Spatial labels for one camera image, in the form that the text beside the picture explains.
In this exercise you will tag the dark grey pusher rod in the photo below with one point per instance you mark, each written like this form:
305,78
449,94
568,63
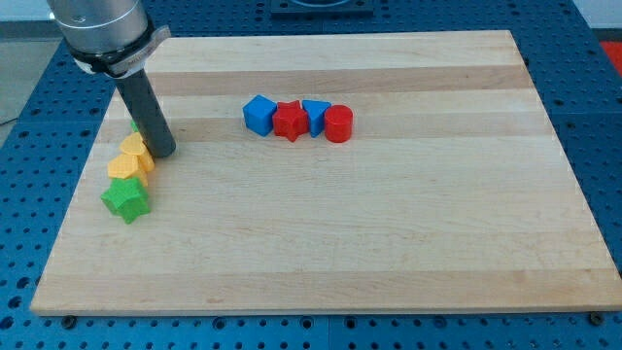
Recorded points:
140,100

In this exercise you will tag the red cylinder block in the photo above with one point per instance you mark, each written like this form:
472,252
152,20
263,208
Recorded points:
338,123

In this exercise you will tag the yellow heart block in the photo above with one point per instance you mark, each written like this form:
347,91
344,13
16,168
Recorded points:
134,145

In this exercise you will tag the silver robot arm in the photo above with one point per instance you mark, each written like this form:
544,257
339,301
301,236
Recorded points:
113,37

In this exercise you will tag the blue cube block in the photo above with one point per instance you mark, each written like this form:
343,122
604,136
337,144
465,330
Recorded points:
258,114

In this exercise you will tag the yellow hexagon block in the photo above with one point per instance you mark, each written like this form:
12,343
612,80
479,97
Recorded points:
126,166

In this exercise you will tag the blue triangle block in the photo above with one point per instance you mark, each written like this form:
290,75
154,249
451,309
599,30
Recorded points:
315,110

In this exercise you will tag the wooden board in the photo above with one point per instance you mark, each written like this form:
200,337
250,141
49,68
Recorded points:
453,194

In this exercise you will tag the green star block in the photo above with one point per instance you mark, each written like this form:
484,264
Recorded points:
126,198

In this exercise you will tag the red star block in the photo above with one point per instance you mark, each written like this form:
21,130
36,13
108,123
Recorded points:
290,123

